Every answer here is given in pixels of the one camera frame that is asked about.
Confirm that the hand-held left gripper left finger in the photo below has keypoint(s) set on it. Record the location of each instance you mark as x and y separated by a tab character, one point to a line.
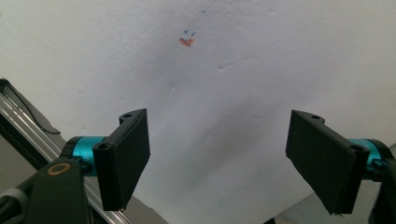
120	161

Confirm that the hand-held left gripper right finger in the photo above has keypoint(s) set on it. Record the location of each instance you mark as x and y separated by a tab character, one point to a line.
327	161

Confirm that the aluminium frame rail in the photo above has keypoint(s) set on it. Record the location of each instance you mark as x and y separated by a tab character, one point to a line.
34	130

